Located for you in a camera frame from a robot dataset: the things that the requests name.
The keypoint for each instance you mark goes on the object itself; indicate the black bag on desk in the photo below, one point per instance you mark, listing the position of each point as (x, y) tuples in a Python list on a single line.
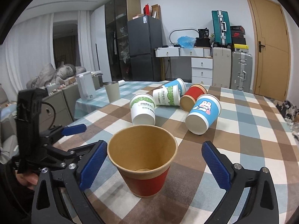
[(203, 39)]

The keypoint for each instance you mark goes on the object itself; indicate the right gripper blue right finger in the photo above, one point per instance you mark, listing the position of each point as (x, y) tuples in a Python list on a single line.
[(219, 165)]

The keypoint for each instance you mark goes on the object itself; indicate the white appliance box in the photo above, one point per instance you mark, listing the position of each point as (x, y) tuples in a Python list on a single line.
[(86, 86)]

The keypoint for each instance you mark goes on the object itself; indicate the grey low cabinet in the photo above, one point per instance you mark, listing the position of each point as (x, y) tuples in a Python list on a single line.
[(56, 111)]

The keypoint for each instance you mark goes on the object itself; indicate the blue plastic bag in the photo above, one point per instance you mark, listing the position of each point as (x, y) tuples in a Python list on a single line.
[(186, 42)]

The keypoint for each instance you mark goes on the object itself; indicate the white green paper cup near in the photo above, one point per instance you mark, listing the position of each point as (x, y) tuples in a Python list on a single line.
[(142, 107)]

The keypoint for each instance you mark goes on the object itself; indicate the black refrigerator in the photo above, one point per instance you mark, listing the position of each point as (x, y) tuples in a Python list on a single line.
[(145, 36)]

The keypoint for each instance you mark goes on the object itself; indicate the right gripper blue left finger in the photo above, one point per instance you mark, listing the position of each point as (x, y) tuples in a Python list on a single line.
[(91, 163)]

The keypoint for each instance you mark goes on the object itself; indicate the dark glass cabinet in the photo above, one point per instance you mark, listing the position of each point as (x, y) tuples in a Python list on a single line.
[(117, 15)]

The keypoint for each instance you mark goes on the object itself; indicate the person's left hand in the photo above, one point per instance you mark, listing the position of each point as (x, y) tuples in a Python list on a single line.
[(30, 180)]

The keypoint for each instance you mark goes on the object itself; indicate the blue cartoon paper cup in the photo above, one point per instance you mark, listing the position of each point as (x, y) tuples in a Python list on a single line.
[(205, 111)]

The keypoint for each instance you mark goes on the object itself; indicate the wooden door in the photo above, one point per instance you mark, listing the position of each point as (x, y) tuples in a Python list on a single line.
[(272, 49)]

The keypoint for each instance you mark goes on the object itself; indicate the beige suitcase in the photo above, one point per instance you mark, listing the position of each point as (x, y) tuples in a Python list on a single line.
[(222, 63)]

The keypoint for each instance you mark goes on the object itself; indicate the white green paper cup far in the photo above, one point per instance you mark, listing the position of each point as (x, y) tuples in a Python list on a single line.
[(168, 96)]

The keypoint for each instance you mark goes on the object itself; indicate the silver aluminium suitcase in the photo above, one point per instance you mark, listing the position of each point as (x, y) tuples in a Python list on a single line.
[(241, 71)]

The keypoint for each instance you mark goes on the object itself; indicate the blue white paper cup far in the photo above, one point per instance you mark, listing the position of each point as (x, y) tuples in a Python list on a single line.
[(180, 83)]

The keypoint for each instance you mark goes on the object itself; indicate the teal suitcase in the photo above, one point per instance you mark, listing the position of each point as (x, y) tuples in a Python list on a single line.
[(222, 30)]

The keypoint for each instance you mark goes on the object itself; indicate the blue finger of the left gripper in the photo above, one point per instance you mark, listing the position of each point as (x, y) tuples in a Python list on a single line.
[(73, 130), (53, 154)]

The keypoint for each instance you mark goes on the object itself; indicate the beige tumbler mug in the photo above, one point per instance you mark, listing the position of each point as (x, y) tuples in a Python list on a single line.
[(113, 91)]

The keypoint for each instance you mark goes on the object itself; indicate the stacked shoe boxes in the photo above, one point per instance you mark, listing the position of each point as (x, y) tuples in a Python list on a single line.
[(238, 39)]

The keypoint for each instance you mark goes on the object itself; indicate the white drawer desk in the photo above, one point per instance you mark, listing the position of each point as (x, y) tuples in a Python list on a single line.
[(192, 65)]

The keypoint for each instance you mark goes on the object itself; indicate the checkered tablecloth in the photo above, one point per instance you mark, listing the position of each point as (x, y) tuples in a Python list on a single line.
[(250, 131)]

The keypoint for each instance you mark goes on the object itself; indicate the grey clothes pile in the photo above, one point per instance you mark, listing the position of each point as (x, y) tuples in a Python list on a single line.
[(50, 75)]

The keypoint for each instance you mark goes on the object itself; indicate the white green paper cup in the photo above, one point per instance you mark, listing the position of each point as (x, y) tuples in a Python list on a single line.
[(168, 96), (142, 107)]

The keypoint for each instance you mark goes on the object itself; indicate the red kraft paper cup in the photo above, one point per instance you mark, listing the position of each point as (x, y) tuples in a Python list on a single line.
[(143, 155), (188, 100)]

